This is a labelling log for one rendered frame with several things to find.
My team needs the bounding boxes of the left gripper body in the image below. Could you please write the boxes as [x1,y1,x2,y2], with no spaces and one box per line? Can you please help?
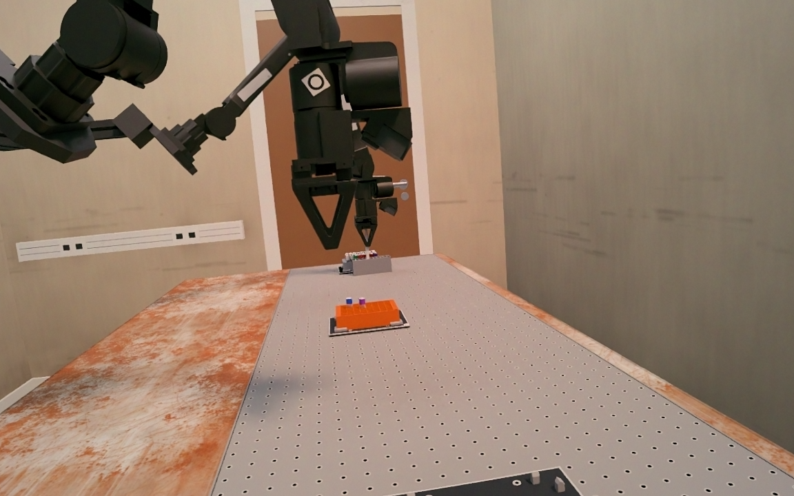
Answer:
[354,198,378,225]

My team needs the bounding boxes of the grey slotted rack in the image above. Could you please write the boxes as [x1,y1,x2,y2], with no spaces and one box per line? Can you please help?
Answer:
[352,255,392,276]

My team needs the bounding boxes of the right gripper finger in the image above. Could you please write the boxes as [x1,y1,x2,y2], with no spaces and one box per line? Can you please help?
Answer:
[310,194,343,236]
[292,180,358,250]

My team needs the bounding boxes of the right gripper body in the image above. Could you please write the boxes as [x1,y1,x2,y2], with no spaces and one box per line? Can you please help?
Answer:
[291,107,354,185]

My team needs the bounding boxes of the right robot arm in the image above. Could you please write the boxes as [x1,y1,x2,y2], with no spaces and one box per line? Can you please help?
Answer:
[0,0,413,161]

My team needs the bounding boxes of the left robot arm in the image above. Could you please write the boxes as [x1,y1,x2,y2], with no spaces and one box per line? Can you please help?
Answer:
[161,35,398,216]

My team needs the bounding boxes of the orange grid tube rack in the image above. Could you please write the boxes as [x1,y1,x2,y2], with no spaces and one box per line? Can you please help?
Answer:
[336,300,400,330]

